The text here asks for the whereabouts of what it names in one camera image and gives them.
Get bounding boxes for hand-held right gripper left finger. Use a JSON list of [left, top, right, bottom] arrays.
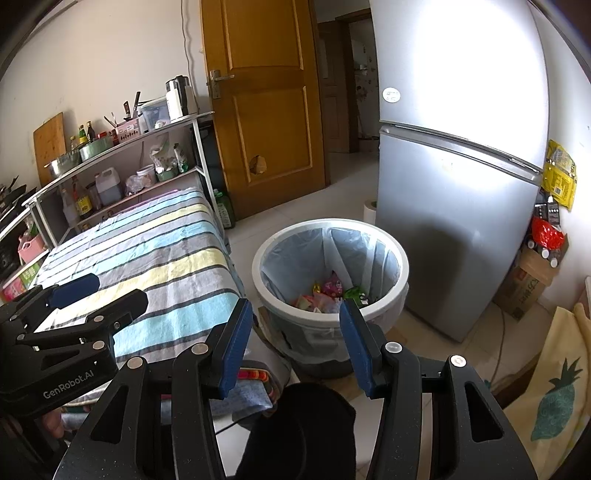
[[58, 299, 254, 480]]

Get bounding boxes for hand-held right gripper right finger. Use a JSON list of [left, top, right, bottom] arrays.
[[338, 298, 539, 480]]

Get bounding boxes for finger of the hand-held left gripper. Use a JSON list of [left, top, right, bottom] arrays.
[[0, 273, 101, 333], [16, 289, 149, 370]]

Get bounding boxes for purple snack wrapper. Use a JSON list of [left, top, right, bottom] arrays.
[[321, 272, 345, 298]]

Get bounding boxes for translucent bin liner bag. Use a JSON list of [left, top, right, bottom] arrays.
[[259, 225, 402, 356]]

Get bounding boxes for white waste bin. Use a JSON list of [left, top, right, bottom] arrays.
[[252, 218, 410, 379]]

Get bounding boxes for person's left hand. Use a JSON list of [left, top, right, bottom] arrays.
[[41, 408, 66, 438]]

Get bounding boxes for green carton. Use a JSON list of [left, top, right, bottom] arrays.
[[18, 262, 42, 289]]

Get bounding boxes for blue cloth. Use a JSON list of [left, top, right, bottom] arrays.
[[210, 381, 277, 418]]

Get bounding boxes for pink storage basket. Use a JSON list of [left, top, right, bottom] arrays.
[[17, 231, 46, 264]]

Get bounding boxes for striped tablecloth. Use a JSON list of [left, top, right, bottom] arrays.
[[34, 187, 247, 365]]

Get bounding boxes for red carton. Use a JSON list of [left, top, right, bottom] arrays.
[[0, 279, 26, 303]]

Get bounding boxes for clear bottle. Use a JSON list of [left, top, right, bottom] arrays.
[[60, 187, 79, 224]]

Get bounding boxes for white side shelf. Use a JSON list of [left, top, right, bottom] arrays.
[[0, 203, 51, 305]]

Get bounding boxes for yellow-label bottle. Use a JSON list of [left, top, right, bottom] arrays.
[[74, 178, 93, 219]]

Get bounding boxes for black cloth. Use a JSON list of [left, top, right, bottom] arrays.
[[235, 383, 358, 480]]

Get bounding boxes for plastic oil jug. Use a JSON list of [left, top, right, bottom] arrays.
[[95, 168, 123, 206]]

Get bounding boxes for black pans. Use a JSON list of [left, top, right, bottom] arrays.
[[0, 185, 40, 222]]

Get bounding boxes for steel bowl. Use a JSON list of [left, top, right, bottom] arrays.
[[45, 152, 84, 180]]

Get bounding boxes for large green bottle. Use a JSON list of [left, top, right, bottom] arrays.
[[213, 190, 236, 230]]

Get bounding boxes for green basin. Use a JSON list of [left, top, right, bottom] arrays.
[[79, 137, 115, 161]]

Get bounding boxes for wooden cutting board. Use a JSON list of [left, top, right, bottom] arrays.
[[33, 112, 68, 185]]

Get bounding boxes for white plastic bag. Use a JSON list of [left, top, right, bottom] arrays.
[[148, 138, 172, 172]]

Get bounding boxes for pink utensil basket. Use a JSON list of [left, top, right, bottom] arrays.
[[113, 117, 141, 143]]

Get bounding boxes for cardboard box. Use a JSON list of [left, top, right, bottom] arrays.
[[492, 237, 568, 321]]

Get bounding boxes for silver refrigerator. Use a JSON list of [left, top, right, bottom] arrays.
[[369, 0, 555, 343]]

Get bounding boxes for clear storage box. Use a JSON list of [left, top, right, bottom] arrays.
[[139, 98, 171, 134]]

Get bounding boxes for pineapple print bag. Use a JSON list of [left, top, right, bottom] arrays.
[[501, 305, 591, 462]]

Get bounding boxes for metal shelf rack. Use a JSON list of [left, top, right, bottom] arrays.
[[23, 111, 220, 250]]

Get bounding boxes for white jug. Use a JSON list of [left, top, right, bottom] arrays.
[[166, 90, 185, 121]]

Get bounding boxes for electric kettle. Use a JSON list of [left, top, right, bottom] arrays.
[[166, 75, 198, 118]]

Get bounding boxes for red plastic bag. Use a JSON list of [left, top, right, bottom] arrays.
[[531, 217, 565, 250]]

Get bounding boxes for wooden door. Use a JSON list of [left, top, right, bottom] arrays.
[[200, 0, 326, 220]]

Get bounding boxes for yellow packets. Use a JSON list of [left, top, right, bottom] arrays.
[[541, 141, 579, 210]]

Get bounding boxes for metal door handle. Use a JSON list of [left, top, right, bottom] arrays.
[[208, 69, 235, 100]]

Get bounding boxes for wooden door frame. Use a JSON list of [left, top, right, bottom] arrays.
[[318, 8, 374, 155]]

